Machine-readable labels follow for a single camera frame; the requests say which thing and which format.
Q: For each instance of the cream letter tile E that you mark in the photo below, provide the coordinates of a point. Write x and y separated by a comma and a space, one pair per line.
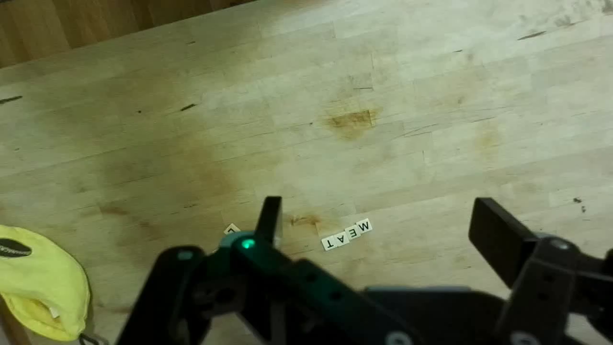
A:
354, 231

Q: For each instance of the yellow banana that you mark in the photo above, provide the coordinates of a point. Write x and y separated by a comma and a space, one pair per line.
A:
45, 281

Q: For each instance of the cream letter tile T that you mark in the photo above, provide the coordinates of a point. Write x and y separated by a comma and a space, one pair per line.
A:
329, 244

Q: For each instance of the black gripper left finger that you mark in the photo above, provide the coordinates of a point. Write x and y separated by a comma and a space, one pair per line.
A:
270, 221

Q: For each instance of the cream letter tile A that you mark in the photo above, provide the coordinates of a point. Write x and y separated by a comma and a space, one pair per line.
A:
340, 239

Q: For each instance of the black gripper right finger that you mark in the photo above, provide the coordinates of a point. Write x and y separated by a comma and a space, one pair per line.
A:
505, 237

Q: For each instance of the cream letter tile M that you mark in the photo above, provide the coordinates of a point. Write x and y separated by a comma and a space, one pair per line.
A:
365, 225

